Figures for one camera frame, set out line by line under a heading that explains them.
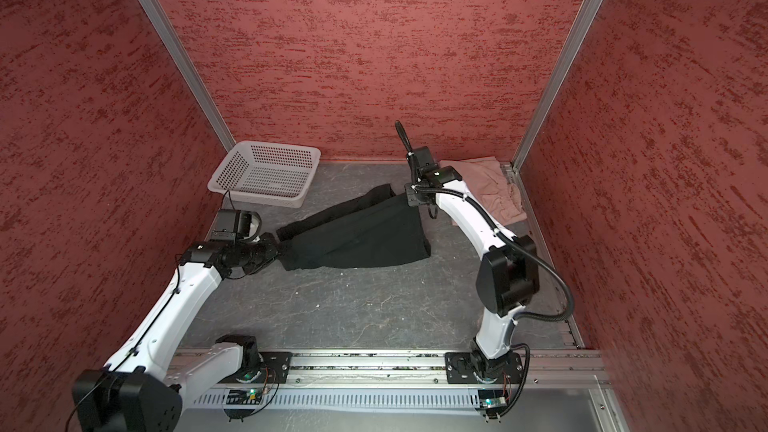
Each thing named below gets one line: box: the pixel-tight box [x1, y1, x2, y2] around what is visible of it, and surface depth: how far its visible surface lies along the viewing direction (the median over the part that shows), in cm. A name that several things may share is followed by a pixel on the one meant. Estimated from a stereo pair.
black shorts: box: [276, 184, 431, 271], surface depth 90 cm
